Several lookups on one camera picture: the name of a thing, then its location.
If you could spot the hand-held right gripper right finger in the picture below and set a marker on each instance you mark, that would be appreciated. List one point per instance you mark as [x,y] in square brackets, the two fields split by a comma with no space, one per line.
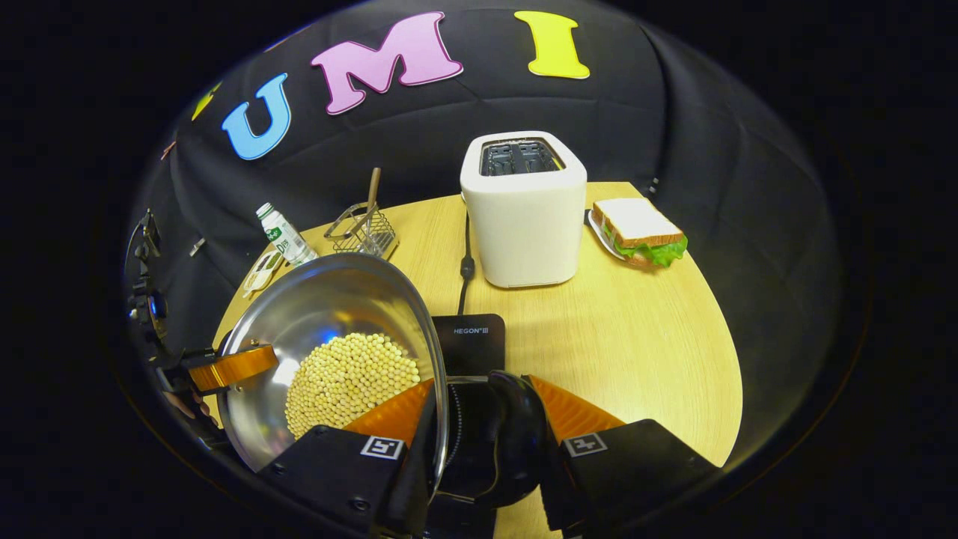
[557,486]

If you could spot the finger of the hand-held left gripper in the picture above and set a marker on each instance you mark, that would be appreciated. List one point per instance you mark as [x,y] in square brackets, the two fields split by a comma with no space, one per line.
[232,367]

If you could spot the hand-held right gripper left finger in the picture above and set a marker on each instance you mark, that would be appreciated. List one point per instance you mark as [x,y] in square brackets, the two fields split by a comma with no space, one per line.
[329,471]

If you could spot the black induction cooktop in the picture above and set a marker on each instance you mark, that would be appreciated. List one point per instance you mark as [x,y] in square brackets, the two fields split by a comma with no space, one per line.
[471,344]

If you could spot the silver metal clip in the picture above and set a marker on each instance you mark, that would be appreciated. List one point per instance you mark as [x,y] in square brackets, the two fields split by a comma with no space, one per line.
[197,247]

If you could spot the pile of yellow soybeans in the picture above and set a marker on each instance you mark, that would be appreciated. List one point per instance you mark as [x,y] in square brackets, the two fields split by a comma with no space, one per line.
[348,382]

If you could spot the white divided dish of beans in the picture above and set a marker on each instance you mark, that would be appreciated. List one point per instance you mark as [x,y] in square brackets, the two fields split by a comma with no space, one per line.
[262,271]

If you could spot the white drink bottle green cap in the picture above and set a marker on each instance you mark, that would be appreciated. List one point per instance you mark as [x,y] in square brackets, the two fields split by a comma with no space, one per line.
[288,239]

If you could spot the copper metal clip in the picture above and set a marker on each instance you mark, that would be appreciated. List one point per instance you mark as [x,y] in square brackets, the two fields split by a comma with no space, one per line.
[168,150]

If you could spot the white toaster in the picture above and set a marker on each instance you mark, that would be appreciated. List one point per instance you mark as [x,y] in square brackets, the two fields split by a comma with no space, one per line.
[524,232]

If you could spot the white plate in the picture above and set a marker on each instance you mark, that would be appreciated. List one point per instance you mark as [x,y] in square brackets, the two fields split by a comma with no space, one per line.
[597,232]

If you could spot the sandwich with lettuce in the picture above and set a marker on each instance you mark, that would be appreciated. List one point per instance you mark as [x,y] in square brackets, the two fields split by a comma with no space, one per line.
[636,228]

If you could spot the black backdrop cloth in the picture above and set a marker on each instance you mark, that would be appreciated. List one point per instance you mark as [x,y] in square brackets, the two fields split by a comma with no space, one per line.
[673,135]

